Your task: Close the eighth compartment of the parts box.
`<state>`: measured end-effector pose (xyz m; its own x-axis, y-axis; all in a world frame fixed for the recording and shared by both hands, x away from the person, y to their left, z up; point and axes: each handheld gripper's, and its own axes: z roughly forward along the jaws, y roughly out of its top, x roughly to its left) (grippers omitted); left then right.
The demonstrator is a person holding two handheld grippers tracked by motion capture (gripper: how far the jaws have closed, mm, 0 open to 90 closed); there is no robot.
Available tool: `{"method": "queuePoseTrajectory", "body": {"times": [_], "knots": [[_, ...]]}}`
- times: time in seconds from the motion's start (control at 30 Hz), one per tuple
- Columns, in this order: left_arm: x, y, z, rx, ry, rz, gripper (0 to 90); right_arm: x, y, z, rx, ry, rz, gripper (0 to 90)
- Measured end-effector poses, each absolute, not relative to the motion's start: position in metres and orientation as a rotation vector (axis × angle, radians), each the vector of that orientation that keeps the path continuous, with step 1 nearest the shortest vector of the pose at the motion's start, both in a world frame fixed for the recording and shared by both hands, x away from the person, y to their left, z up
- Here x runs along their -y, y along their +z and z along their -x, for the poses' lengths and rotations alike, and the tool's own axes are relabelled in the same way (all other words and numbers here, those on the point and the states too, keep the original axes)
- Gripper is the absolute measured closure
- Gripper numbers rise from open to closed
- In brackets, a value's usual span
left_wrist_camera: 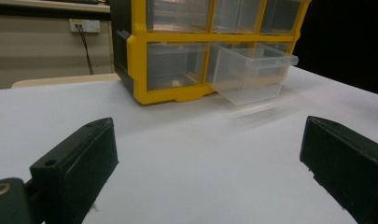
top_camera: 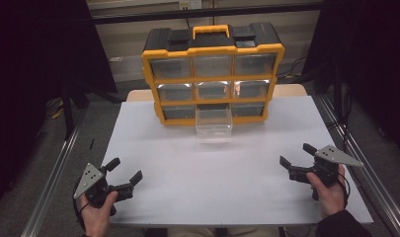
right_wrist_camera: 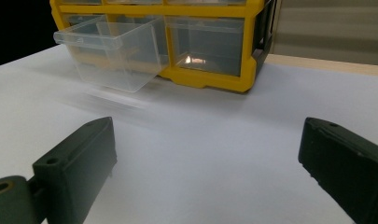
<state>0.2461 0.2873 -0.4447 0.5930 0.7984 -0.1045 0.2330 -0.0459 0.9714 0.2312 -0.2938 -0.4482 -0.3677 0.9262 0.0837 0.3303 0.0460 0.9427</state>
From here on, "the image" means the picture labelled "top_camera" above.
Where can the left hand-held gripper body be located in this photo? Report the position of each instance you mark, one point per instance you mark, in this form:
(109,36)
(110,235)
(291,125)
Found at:
(90,180)

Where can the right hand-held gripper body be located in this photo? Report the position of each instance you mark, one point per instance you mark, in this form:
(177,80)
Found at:
(326,171)

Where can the person's right hand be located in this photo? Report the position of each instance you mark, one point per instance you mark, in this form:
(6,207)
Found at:
(332,199)

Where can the person's left hand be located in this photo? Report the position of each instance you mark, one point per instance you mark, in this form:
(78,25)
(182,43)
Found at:
(97,220)

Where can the small black floor object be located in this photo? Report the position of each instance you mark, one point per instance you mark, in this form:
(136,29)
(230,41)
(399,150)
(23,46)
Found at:
(92,143)

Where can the black metal stand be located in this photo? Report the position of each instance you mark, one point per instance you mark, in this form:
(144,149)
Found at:
(68,112)

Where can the clear plastic drawer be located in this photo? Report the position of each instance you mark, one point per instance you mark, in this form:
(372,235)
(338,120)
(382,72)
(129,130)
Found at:
(214,132)

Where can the black curtain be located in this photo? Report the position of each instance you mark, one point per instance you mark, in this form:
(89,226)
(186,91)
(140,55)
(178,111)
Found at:
(372,56)
(39,59)

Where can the yellow black drawer organizer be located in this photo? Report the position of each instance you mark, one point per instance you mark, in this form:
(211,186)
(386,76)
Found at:
(214,50)

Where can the black horizontal bar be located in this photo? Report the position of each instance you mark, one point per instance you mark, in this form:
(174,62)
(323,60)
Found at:
(204,14)

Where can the aluminium frame rail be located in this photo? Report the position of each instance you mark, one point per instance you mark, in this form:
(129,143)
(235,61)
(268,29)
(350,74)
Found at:
(52,177)
(362,154)

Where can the white wall socket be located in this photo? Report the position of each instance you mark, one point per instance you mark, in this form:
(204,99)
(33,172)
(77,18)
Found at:
(191,4)

